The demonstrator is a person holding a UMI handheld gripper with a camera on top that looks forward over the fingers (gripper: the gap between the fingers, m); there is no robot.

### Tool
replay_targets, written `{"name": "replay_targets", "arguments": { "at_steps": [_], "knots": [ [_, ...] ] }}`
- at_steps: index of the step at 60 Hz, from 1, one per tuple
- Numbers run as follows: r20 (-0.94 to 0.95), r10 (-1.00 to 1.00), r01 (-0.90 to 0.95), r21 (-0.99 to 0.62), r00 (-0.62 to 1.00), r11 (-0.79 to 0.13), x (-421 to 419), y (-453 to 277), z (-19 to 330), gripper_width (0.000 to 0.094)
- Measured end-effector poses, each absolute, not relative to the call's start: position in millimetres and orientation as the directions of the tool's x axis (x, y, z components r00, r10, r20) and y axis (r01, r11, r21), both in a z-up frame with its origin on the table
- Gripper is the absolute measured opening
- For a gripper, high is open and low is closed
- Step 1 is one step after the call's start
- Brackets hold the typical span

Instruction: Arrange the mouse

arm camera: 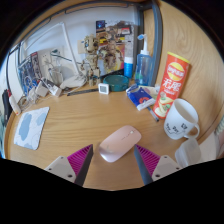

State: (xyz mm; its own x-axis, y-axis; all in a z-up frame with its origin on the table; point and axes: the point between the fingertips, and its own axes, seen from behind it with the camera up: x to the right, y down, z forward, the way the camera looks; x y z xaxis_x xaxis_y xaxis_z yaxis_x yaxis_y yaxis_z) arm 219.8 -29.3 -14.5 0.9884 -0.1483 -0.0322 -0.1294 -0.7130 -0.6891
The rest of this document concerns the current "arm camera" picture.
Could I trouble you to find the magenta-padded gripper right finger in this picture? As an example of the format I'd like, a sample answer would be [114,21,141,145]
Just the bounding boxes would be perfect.
[133,144,183,186]

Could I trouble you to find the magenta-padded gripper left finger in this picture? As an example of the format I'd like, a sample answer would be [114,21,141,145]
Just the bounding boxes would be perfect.
[44,143,95,187]

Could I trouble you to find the pink computer mouse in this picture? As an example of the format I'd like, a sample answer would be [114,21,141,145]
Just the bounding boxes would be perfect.
[97,124,143,164]

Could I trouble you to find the white cloud-print mouse pad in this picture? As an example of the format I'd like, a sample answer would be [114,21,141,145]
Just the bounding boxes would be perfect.
[13,106,50,151]

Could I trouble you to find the dark pen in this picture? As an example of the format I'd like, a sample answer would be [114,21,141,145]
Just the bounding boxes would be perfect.
[146,106,160,123]

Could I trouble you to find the white mug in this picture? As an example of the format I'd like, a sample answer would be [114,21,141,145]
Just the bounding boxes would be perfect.
[163,98,201,141]

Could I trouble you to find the blue tissue pack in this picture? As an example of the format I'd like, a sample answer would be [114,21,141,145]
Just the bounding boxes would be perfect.
[125,83,157,112]

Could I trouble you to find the black ruler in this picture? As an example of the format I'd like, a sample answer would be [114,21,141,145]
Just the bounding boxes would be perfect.
[66,87,100,97]

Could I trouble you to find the white power strip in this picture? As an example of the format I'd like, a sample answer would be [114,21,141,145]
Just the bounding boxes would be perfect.
[48,83,63,98]

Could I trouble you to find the small white desk clock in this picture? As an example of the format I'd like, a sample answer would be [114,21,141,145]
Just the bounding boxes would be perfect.
[97,82,110,95]

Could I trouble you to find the red chips can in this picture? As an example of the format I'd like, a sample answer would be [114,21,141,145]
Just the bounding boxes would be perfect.
[152,51,191,120]

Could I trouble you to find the white desk lamp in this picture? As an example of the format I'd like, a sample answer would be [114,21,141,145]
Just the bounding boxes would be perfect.
[23,21,88,90]

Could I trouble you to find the white charger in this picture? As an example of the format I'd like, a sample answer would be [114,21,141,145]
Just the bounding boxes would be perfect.
[34,79,49,98]

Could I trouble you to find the teal round tin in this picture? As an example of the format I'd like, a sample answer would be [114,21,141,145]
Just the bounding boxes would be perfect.
[102,74,130,93]

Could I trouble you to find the steel cup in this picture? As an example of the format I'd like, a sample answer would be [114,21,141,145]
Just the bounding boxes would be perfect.
[49,66,64,86]

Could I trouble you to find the black bag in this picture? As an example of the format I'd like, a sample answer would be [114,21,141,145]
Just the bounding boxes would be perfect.
[1,89,14,126]

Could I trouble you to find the blue spray bottle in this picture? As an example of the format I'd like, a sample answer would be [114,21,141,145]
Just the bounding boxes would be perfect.
[134,33,155,87]

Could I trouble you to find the blue robot model kit box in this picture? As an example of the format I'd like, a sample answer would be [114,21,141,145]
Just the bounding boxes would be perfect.
[17,51,44,96]

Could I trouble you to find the colourful printed box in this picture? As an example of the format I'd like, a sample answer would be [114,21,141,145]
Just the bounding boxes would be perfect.
[95,19,139,74]

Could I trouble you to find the green plug with cable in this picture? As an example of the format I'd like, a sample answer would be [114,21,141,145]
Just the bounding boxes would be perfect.
[49,49,73,63]

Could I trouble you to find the white wall socket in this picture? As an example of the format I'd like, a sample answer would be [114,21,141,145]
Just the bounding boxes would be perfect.
[39,49,53,66]

